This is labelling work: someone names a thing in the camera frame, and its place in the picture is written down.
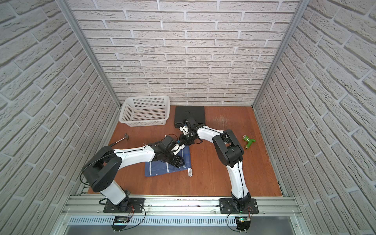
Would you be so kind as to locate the right controller box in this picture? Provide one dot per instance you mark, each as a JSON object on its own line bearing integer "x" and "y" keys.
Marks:
{"x": 243, "y": 223}

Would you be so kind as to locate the steel claw hammer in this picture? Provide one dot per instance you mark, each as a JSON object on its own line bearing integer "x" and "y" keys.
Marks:
{"x": 126, "y": 137}

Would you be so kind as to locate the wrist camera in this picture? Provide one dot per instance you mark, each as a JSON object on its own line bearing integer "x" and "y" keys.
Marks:
{"x": 177, "y": 148}
{"x": 188, "y": 126}

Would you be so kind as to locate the aluminium mounting rail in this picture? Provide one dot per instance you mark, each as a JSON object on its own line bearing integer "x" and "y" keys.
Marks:
{"x": 89, "y": 204}

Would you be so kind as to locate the white care label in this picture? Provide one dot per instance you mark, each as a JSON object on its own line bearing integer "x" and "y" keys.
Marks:
{"x": 190, "y": 172}

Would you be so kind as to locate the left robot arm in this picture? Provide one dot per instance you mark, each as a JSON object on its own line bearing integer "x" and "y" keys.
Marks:
{"x": 101, "y": 170}

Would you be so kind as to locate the controller box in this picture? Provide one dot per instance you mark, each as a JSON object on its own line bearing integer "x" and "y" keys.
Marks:
{"x": 243, "y": 223}
{"x": 120, "y": 223}

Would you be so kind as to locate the left controller box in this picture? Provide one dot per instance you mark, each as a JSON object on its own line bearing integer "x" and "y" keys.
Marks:
{"x": 120, "y": 223}

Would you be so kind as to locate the white plastic basket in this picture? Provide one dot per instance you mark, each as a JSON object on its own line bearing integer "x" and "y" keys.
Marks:
{"x": 145, "y": 111}

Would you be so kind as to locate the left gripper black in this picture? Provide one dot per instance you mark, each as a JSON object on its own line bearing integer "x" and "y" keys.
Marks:
{"x": 174, "y": 158}

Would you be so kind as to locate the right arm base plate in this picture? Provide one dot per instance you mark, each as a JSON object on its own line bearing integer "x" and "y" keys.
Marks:
{"x": 228, "y": 205}

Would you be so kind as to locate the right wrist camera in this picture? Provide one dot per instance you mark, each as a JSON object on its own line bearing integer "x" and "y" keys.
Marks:
{"x": 188, "y": 126}

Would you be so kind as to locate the green toy drill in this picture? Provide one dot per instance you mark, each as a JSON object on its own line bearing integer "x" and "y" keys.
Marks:
{"x": 248, "y": 141}

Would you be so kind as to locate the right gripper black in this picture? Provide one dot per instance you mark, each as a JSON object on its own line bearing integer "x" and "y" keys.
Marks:
{"x": 182, "y": 137}

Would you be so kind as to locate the black plastic tool case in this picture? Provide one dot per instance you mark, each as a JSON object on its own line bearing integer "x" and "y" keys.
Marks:
{"x": 186, "y": 112}

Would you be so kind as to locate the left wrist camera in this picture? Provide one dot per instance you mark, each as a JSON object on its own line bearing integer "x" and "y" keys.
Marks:
{"x": 177, "y": 148}

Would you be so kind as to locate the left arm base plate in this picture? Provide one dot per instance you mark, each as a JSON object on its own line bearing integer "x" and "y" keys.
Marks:
{"x": 125, "y": 206}

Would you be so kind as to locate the blue plaid pillowcase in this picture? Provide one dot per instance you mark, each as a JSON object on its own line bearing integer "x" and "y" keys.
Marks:
{"x": 158, "y": 168}

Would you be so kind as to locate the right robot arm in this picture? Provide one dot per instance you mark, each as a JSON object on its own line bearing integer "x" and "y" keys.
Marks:
{"x": 229, "y": 152}

